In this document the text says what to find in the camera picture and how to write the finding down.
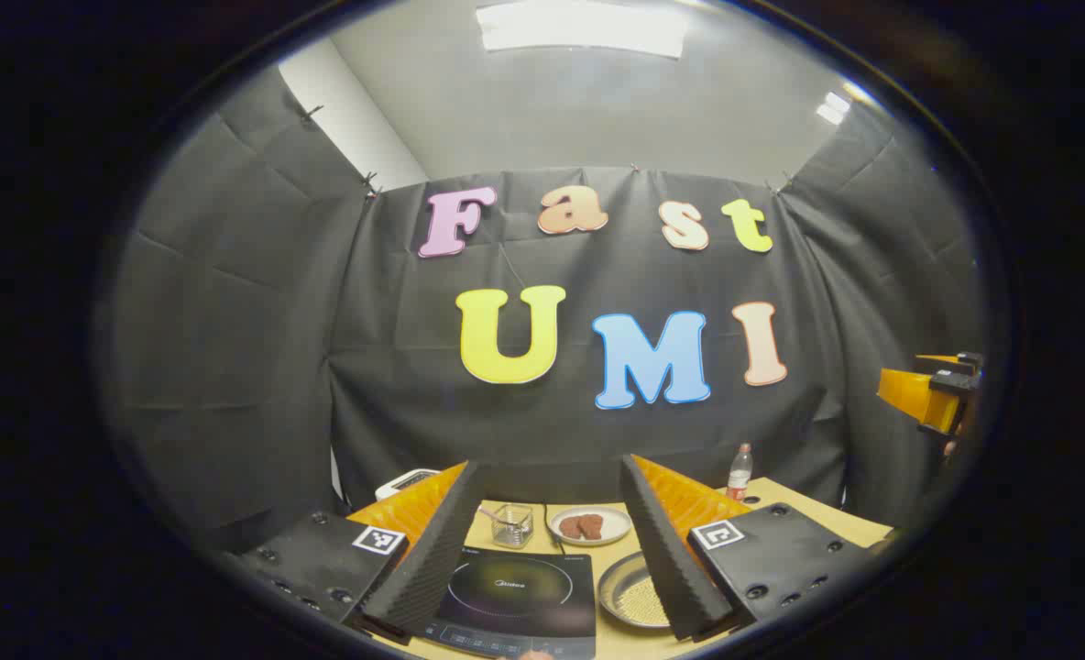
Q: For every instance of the large ceiling light panel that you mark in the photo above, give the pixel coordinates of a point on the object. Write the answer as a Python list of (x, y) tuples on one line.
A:
[(579, 27)]

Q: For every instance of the black backdrop cloth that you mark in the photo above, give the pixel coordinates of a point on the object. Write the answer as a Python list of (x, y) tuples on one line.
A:
[(414, 385)]

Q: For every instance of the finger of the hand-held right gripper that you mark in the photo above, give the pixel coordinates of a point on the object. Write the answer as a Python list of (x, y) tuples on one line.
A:
[(909, 390)]

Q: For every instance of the black induction cooktop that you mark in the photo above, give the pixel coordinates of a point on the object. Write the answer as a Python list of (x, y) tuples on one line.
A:
[(524, 587)]

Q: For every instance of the small ceiling light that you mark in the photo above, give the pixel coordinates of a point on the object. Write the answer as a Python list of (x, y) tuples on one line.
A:
[(834, 108)]

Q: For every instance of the plastic bottle with red label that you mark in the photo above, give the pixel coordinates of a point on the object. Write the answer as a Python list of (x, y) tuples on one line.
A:
[(739, 477)]

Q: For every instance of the brown meat piece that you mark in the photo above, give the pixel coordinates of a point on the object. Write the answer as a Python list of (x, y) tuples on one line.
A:
[(571, 527), (592, 525)]

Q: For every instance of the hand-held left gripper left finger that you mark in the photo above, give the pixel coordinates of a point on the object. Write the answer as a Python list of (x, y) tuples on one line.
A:
[(432, 559)]

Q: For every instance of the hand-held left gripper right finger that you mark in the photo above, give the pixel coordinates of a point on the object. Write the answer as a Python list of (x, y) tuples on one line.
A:
[(671, 568)]

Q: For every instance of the round white plate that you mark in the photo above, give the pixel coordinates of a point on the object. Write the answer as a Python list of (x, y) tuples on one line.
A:
[(618, 524)]

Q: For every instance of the pink striped straw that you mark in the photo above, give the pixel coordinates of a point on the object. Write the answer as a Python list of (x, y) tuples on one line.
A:
[(490, 513)]

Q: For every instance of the white toaster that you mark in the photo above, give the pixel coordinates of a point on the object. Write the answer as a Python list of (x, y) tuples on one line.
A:
[(405, 481)]

